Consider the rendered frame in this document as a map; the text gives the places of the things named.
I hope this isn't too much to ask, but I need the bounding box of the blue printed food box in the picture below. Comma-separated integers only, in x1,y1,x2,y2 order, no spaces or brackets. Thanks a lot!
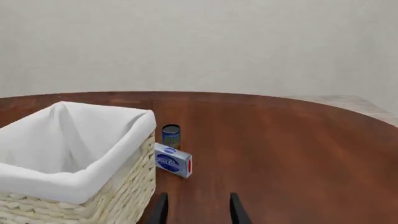
154,142,193,179

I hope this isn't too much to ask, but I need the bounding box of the blue soup tin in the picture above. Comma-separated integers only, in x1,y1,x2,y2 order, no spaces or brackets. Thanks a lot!
162,124,182,149

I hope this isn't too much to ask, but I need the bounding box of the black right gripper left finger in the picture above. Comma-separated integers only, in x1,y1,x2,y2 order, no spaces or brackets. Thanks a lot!
149,192,169,224

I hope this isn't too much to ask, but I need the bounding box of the woven basket with white liner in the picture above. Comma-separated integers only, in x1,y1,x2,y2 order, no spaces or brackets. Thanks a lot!
0,101,157,224

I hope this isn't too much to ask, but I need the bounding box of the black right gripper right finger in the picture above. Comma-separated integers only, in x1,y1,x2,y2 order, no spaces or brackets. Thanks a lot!
229,192,252,224

